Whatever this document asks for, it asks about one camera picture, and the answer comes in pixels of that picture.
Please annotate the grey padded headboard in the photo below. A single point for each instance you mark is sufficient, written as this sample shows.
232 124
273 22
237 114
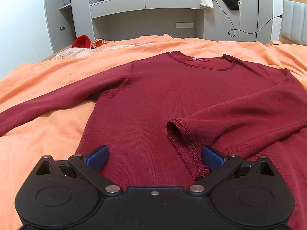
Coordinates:
293 22

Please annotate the bright red cloth item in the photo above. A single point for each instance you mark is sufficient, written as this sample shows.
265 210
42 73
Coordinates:
82 41

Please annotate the grey built-in desk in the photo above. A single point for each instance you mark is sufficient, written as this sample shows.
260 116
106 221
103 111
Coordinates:
129 19

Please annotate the pink patterned bed sheet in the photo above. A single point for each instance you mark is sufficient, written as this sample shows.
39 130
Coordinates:
75 53

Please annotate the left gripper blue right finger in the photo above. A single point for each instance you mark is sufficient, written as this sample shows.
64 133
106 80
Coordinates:
212 158

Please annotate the dark red long-sleeve shirt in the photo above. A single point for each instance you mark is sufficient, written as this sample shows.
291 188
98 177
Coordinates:
156 114

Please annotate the black garment on desk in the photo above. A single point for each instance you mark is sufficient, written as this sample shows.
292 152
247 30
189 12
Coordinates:
232 4

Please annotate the orange bed blanket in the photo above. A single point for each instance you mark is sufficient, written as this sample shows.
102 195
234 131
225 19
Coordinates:
58 133

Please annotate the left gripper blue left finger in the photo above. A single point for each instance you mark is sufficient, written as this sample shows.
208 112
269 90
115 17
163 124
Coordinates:
97 158

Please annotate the orange frilly cloth item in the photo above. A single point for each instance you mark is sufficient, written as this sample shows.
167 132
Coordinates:
97 43

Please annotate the white wall socket plate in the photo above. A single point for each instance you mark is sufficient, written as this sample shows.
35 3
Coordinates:
184 25

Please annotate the grey open shelf cabinet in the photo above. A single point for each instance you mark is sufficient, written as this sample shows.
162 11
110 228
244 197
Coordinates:
67 20

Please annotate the grey tall wardrobe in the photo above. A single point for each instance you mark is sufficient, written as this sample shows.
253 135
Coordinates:
256 20

